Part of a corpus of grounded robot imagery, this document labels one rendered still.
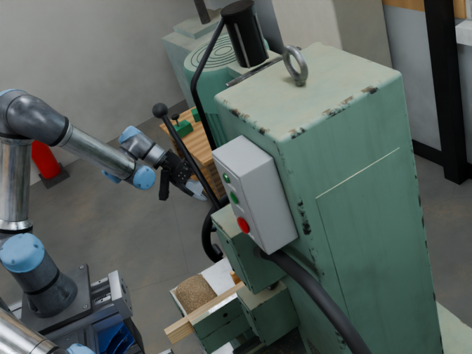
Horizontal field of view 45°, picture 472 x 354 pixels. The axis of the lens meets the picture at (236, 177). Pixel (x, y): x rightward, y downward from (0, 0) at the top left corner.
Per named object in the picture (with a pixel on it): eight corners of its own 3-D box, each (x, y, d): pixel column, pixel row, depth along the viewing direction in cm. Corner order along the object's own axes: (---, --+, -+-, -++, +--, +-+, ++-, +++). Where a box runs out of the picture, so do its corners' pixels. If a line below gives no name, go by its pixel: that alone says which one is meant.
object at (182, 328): (351, 225, 152) (348, 214, 149) (355, 229, 150) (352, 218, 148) (169, 340, 139) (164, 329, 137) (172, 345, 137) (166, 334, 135)
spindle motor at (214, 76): (277, 142, 139) (240, 23, 122) (317, 170, 125) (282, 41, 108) (215, 177, 135) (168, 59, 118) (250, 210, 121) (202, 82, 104)
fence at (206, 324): (393, 211, 151) (390, 196, 148) (397, 214, 150) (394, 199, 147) (197, 336, 137) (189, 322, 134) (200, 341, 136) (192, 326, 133)
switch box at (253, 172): (268, 209, 99) (242, 133, 90) (300, 237, 91) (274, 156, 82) (239, 227, 98) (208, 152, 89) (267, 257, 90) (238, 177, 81)
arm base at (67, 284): (31, 326, 170) (14, 304, 165) (31, 293, 183) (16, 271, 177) (79, 305, 172) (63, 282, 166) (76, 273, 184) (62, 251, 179)
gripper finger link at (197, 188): (213, 192, 196) (192, 175, 195) (203, 205, 198) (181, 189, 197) (214, 189, 199) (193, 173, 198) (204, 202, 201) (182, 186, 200)
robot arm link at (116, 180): (112, 177, 186) (133, 151, 188) (95, 168, 194) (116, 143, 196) (126, 190, 191) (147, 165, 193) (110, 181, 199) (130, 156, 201)
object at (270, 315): (284, 305, 129) (270, 268, 122) (300, 324, 123) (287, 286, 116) (248, 328, 126) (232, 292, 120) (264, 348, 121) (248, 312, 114)
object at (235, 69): (272, 79, 109) (246, -6, 100) (294, 90, 103) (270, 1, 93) (237, 98, 107) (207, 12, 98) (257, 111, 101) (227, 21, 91)
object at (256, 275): (266, 250, 116) (245, 193, 108) (289, 273, 109) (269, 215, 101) (231, 271, 115) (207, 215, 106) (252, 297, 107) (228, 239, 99)
